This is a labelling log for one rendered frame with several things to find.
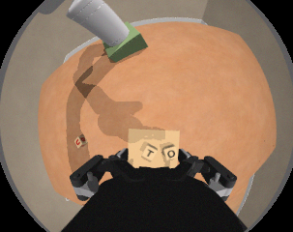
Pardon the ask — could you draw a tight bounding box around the tan flat mat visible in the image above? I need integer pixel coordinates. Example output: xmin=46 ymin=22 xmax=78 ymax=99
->
xmin=128 ymin=129 xmax=180 ymax=168

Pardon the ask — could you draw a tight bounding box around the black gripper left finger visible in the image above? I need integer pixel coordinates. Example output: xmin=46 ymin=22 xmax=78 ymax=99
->
xmin=70 ymin=148 xmax=145 ymax=201

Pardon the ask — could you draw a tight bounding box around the beige letter block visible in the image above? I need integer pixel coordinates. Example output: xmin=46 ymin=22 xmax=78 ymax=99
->
xmin=141 ymin=143 xmax=158 ymax=160
xmin=74 ymin=135 xmax=88 ymax=148
xmin=163 ymin=144 xmax=178 ymax=160

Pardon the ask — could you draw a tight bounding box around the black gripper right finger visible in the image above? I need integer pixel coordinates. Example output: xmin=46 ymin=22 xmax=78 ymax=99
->
xmin=165 ymin=149 xmax=237 ymax=201

